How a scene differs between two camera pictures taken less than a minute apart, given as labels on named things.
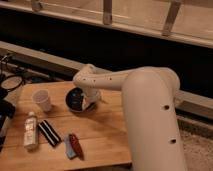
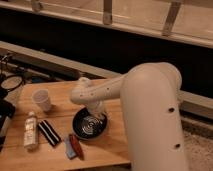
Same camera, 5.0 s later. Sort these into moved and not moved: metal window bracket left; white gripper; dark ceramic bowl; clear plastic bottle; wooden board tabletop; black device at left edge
Moved: white gripper; dark ceramic bowl
Not moved: black device at left edge; wooden board tabletop; clear plastic bottle; metal window bracket left
